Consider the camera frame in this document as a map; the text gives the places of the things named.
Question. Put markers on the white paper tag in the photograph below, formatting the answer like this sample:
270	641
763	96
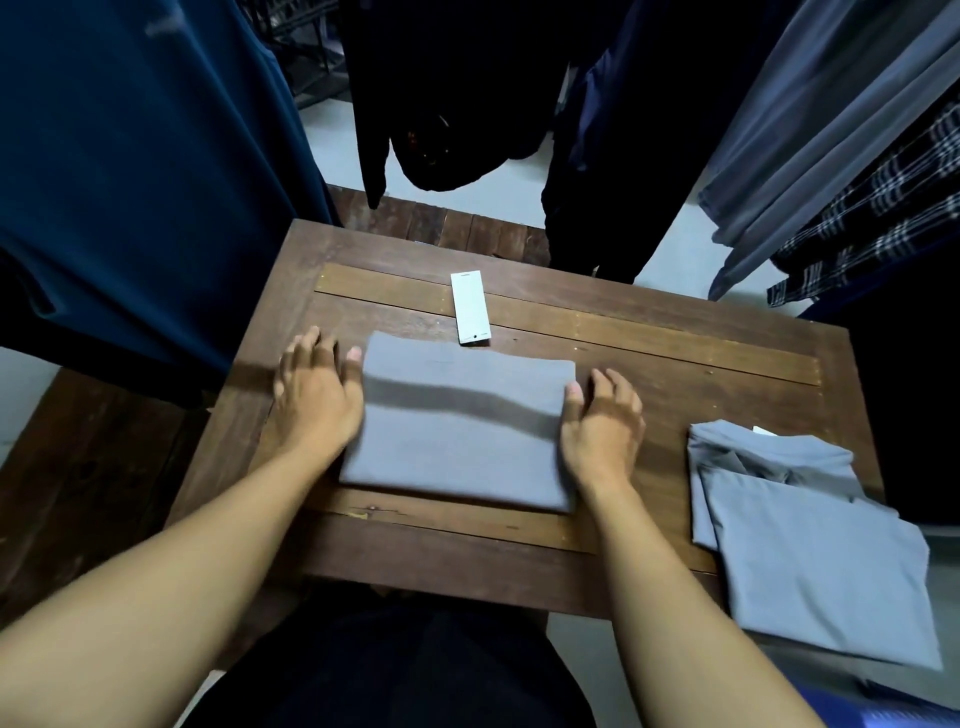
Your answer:
470	307

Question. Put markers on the person's right hand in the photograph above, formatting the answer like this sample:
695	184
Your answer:
604	442

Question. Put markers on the person's dark clothing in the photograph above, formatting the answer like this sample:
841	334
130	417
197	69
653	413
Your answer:
390	667

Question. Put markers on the brown wooden table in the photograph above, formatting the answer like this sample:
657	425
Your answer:
637	352

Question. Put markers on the hanging plaid shirt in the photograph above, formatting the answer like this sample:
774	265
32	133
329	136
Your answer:
885	217

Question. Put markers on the person's right forearm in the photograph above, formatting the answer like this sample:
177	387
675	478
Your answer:
675	622

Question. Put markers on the black metal rack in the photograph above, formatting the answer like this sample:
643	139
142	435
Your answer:
307	52

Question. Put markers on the hanging grey garment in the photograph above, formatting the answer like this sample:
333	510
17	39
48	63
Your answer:
817	120

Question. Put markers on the hanging black cloth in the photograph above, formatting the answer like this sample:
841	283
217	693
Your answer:
907	390

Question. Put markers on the crumpled grey shirt with label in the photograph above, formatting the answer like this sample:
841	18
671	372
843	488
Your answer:
787	459

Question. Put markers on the person's left middle finger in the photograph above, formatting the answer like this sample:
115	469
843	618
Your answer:
310	345

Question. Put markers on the hanging dark navy garment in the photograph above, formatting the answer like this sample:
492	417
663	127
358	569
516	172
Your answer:
645	135

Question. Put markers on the hanging teal garment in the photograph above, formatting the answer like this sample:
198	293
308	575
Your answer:
135	172

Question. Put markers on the person's right middle finger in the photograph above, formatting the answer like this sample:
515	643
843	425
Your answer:
621	391

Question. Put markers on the dark wooden bench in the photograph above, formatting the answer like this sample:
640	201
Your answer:
82	480

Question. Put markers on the person's right thumb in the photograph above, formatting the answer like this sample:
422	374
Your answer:
574	409

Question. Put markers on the hanging black garment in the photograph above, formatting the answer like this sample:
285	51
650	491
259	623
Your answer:
450	82

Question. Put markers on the blue plastic item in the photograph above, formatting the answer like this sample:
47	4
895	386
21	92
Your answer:
885	709

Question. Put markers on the person's left forearm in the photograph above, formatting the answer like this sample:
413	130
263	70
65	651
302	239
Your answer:
165	585

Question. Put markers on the wooden slat platform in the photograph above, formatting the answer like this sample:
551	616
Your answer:
450	225

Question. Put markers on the person's left little finger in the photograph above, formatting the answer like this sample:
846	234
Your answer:
280	373

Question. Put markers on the person's right little finger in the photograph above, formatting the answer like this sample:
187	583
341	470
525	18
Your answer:
640	429

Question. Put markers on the person's left hand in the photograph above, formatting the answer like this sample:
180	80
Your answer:
315	405

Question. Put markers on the person's left thumb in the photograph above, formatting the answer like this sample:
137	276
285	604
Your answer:
354	369

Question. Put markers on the grey shirt loosely folded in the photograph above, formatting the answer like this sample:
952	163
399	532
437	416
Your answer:
817	570

